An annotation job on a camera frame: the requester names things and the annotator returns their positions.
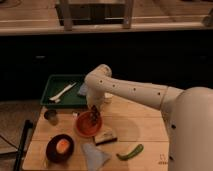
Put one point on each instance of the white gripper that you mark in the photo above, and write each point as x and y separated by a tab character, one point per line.
95	98

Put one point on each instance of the dark purple grape bunch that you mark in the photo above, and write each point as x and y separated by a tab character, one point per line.
95	115

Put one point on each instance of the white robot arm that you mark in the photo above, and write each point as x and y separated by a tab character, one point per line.
190	112

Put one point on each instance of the red bowl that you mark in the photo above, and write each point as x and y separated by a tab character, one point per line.
85	126

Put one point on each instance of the dark brown bowl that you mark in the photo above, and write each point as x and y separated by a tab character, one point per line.
51	152

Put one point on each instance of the blue grey sponge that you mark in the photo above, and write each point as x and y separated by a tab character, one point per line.
82	90

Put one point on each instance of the white cup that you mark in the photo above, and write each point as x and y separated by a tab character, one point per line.
108	98

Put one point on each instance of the green plastic tray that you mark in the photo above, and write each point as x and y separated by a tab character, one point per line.
69	99

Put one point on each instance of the white plastic utensil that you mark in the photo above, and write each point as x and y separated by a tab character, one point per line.
56	98

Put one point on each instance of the black white eraser block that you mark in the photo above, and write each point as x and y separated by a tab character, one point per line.
105	137

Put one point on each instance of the small metal cup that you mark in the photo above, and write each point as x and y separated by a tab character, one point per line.
51	117

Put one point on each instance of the orange fruit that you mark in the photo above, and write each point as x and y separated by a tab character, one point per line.
62	146

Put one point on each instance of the blue grey cloth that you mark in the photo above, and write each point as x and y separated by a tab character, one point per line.
95	158

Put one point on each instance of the green chili pepper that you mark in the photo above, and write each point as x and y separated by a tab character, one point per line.
138	149

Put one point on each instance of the black metal stand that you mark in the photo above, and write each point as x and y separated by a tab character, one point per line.
27	126

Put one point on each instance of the wooden chair frame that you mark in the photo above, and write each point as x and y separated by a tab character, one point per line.
94	13

